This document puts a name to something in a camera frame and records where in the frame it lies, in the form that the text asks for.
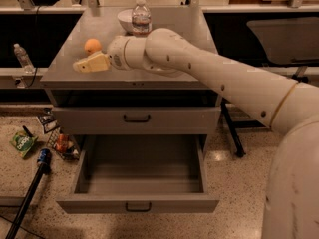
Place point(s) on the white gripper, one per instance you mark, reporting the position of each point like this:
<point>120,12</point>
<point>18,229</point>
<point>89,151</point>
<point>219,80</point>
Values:
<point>116,54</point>

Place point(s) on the orange fruit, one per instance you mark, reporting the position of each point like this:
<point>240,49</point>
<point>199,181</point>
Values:
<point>92,46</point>

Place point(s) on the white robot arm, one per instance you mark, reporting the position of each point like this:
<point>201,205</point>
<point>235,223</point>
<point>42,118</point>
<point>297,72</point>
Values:
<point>291,209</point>

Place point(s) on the grey metal drawer cabinet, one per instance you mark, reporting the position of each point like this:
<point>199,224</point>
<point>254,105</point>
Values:
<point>115,88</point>

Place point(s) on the closed upper grey drawer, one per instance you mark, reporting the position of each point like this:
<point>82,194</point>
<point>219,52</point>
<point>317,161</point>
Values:
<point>144,120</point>

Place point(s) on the open lower grey drawer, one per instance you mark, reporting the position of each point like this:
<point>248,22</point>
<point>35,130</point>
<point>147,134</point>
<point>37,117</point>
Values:
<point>140,174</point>

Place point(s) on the white bowl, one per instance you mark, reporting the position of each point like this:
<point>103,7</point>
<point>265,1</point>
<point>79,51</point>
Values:
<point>125,20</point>

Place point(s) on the clear plastic water bottle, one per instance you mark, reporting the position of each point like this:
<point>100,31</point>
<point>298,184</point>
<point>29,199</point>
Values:
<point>141,18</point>

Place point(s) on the dark snack packet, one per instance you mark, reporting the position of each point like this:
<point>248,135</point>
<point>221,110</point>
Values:
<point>48,123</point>

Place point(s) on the small water bottle on ledge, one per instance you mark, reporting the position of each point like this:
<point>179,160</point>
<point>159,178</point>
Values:
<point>24,59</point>

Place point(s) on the blue soda can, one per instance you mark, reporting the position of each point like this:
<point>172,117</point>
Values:
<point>44,158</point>

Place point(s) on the green snack bag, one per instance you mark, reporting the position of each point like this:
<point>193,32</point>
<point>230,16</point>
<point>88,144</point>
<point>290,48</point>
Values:
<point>22,142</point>

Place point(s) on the grey chair seat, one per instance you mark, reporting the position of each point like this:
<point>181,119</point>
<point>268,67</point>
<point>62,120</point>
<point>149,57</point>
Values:
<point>288,41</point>

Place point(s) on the wire basket with items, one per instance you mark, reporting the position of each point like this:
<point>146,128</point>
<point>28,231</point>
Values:
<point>62,145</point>

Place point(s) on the black stand frame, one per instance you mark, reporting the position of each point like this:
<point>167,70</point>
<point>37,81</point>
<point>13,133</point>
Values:
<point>234,125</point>

